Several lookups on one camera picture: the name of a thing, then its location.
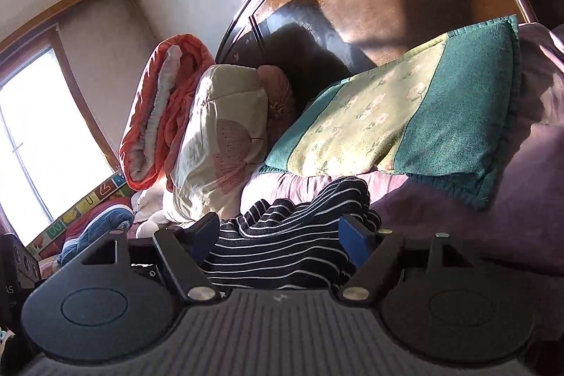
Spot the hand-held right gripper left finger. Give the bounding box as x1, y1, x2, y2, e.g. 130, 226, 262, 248
79, 211, 225, 306

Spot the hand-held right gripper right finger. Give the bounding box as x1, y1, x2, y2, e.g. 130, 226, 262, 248
337, 213, 479, 302

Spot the black white-striped garment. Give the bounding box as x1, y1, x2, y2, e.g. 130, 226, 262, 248
200, 177, 383, 292

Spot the blue quilt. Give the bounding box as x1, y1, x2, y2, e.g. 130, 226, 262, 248
59, 206, 135, 266

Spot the coral pink quilt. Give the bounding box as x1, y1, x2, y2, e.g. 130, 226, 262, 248
119, 33, 216, 192

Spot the cream floral quilt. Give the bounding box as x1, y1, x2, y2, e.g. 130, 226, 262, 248
170, 64, 270, 224

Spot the purple blanket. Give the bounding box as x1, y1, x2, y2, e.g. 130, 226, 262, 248
240, 21, 564, 275

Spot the wooden framed window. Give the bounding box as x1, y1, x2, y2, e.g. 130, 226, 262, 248
0, 24, 122, 247

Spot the pink round pillow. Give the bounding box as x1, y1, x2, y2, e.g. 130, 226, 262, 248
257, 65, 294, 148

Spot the green yellow floral pillow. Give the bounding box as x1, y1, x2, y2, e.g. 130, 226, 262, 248
259, 15, 523, 211

